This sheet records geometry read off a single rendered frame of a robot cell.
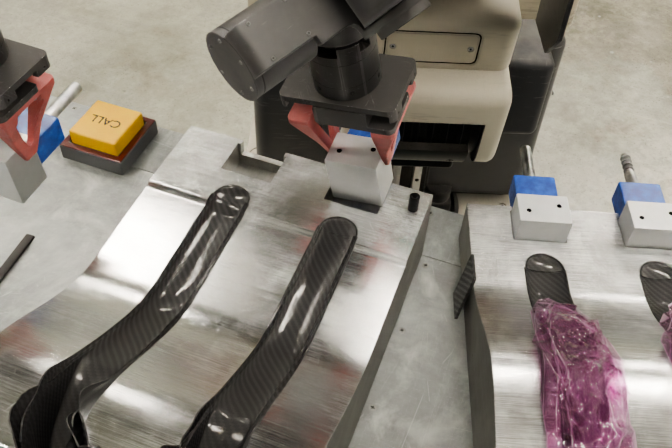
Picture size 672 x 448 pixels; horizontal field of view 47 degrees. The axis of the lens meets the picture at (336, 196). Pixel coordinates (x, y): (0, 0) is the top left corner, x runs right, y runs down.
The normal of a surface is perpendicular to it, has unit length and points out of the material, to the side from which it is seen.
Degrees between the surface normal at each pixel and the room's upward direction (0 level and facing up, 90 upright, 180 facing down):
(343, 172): 98
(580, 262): 0
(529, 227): 90
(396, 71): 11
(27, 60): 1
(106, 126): 0
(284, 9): 43
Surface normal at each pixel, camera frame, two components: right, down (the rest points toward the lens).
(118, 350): 0.22, -0.91
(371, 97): -0.15, -0.62
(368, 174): -0.34, 0.76
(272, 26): 0.29, -0.04
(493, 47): -0.03, 0.82
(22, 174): 0.93, 0.29
